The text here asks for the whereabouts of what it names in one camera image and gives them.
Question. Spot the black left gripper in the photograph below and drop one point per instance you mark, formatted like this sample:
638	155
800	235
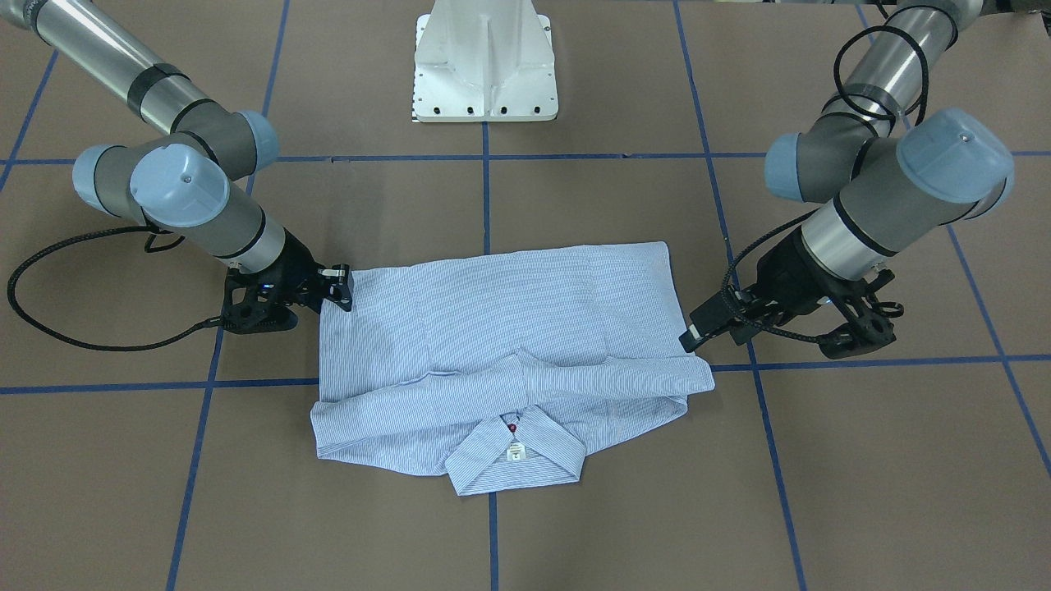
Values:
782	264

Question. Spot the light blue striped shirt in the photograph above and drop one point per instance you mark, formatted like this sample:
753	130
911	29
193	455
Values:
504	371

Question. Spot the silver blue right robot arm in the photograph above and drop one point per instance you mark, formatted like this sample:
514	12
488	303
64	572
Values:
187	181

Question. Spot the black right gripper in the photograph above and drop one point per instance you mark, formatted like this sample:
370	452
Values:
298	260

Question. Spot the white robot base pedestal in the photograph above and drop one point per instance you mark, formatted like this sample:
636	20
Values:
484	61

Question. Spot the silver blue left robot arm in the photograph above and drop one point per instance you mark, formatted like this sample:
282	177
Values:
882	171

